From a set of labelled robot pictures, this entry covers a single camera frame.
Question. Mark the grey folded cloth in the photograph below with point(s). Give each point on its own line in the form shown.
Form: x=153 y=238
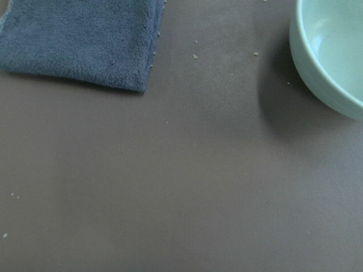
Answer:
x=109 y=43

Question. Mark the light green bowl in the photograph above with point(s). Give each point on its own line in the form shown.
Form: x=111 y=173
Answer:
x=325 y=40

